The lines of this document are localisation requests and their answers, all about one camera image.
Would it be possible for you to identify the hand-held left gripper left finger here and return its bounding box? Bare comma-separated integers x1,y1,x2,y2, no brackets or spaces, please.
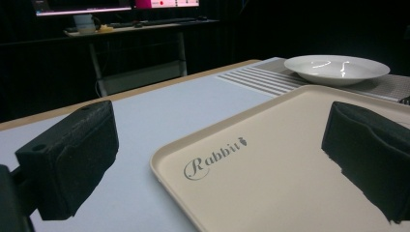
15,100,120,221

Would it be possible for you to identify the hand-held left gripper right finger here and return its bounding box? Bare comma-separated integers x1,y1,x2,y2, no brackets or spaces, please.
321,101,410,224

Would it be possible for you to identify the white shallow bowl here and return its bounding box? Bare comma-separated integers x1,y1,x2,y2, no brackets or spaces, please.
283,54,392,87

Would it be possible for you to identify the beige plastic tray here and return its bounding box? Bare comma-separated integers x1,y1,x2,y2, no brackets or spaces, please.
149,84,410,232

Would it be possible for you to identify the grey striped placemat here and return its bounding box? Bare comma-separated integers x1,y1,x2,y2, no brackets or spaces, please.
215,57,410,102

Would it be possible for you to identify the white monitor stand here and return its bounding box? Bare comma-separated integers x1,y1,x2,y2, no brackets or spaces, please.
73,14,97,35

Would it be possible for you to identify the dark desk with metal legs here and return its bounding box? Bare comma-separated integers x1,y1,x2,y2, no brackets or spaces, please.
63,18,220,98

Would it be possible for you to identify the black keyboard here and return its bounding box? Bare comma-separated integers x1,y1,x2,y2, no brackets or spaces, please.
141,17,198,27

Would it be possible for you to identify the computer monitor with pink screen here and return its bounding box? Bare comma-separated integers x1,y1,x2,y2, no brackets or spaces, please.
133,0,201,10

